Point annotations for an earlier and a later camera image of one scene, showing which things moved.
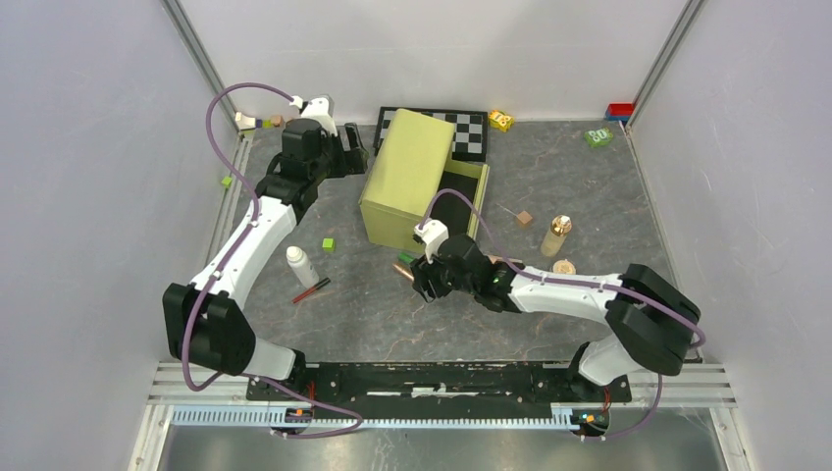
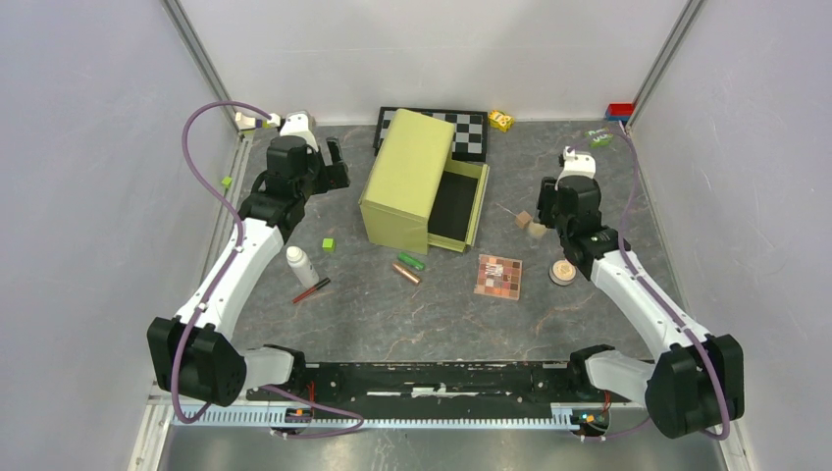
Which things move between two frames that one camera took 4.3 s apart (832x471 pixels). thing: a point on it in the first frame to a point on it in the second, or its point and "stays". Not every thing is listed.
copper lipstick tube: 403,271 stays
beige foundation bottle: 554,237 to 538,230
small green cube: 329,244 stays
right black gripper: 422,272 to 546,195
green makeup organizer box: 412,178 stays
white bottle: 301,266 stays
